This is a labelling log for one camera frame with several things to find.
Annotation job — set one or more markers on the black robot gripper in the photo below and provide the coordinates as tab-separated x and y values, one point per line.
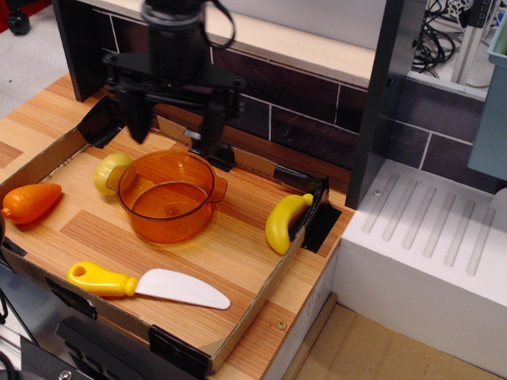
175	70

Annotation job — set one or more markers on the yellow plastic toy banana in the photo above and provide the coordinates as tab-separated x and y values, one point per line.
278	222

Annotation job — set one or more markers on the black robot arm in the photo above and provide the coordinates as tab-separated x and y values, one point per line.
174	4

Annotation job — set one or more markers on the cardboard fence with black tape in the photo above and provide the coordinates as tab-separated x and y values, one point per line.
54	138

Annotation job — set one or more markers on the orange transparent plastic pot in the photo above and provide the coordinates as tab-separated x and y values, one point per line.
169	196

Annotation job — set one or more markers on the pale yellow toy vegetable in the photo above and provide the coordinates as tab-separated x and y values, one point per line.
107	173

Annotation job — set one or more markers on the orange plastic toy carrot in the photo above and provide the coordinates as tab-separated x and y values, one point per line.
27	203

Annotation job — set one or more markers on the black wheel of red cart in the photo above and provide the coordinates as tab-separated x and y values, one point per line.
18	23

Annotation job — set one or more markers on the brass screw in table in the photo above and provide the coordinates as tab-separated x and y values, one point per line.
281	325

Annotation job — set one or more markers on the white toy sink drainboard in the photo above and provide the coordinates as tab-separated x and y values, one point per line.
426	257

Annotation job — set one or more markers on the teal plastic bin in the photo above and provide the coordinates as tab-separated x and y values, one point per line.
488	154

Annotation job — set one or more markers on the yellow handled white toy knife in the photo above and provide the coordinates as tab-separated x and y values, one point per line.
157	283

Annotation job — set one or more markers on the dark grey vertical post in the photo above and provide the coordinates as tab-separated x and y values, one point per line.
394	56

